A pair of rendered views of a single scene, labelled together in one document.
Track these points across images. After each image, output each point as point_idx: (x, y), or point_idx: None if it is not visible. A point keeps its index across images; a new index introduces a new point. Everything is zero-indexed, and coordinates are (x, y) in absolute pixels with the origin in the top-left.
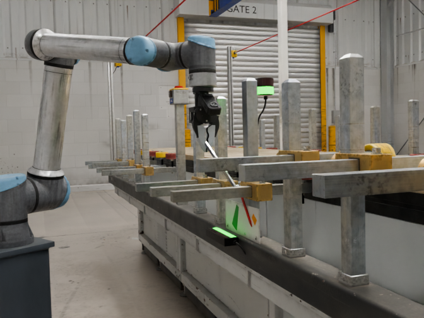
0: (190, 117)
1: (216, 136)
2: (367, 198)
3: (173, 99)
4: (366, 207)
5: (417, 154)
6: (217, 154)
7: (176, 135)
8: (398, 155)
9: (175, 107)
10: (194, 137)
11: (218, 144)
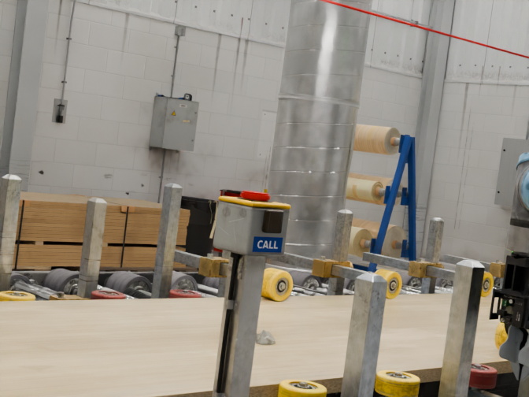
0: (526, 317)
1: (468, 344)
2: (516, 385)
3: (285, 241)
4: (516, 395)
5: (124, 296)
6: (466, 380)
7: (244, 358)
8: (98, 301)
9: (257, 265)
10: (370, 353)
11: (471, 358)
